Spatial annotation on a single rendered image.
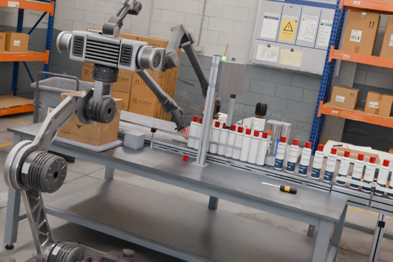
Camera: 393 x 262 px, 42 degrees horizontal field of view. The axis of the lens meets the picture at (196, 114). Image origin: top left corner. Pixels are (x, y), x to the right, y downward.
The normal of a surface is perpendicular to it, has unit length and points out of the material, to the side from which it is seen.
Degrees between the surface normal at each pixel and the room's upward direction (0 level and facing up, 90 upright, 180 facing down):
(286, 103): 90
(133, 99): 92
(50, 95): 93
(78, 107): 90
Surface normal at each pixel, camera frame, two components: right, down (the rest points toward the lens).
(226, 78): 0.53, 0.23
